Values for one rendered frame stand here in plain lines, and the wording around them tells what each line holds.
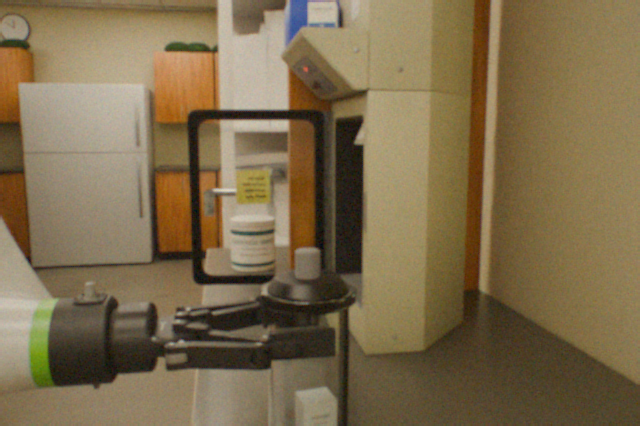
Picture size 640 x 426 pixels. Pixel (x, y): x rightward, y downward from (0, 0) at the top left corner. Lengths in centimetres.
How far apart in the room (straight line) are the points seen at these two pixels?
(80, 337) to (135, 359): 6
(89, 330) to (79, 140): 539
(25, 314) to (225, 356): 21
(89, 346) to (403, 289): 59
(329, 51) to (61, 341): 61
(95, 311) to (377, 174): 54
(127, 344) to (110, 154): 533
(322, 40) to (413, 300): 48
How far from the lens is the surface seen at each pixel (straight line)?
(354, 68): 97
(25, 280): 79
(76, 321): 62
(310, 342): 60
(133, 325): 62
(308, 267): 62
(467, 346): 112
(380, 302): 103
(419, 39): 101
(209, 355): 58
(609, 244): 113
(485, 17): 148
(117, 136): 590
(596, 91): 117
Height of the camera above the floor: 134
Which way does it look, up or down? 8 degrees down
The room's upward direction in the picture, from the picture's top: straight up
